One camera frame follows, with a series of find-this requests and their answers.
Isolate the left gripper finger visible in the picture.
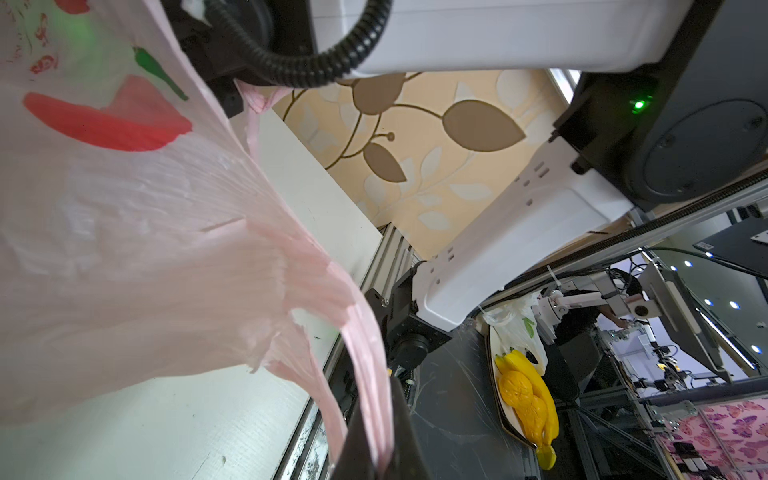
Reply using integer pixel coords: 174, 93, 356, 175
331, 377, 430, 480

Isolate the pink plastic bag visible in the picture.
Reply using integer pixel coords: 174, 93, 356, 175
1, 1, 391, 460

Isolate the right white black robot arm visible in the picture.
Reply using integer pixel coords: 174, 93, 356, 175
163, 1, 767, 369

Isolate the white plastic bag outside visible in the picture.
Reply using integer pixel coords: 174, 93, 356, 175
481, 293, 548, 376

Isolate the yellow toy on tray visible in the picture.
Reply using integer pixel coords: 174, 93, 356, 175
494, 350, 560, 471

